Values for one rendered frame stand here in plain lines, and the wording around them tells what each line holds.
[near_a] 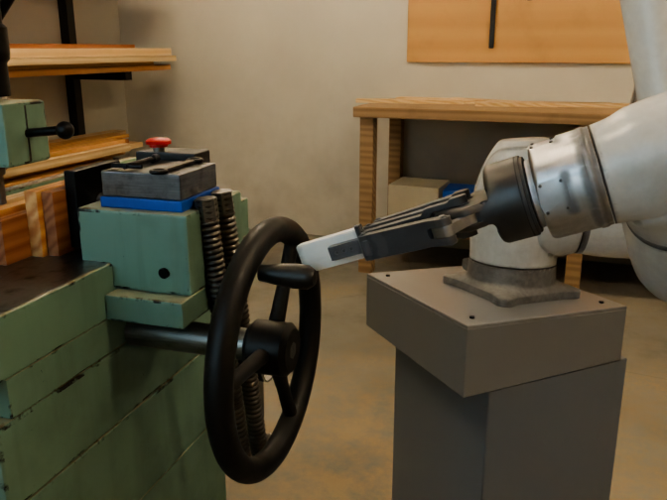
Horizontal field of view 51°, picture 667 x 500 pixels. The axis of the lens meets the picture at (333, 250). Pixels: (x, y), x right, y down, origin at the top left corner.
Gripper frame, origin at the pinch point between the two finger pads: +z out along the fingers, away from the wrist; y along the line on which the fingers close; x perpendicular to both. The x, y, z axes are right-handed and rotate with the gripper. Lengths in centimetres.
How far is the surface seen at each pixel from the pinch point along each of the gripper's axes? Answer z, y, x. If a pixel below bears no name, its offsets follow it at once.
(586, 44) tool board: -39, -328, -8
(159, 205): 16.9, 0.5, -9.8
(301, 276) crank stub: 2.1, 4.9, 0.7
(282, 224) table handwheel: 5.4, -2.3, -3.7
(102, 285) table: 25.2, 3.5, -3.8
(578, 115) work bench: -26, -265, 19
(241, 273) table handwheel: 6.6, 7.4, -1.6
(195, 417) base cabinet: 34.0, -14.5, 20.4
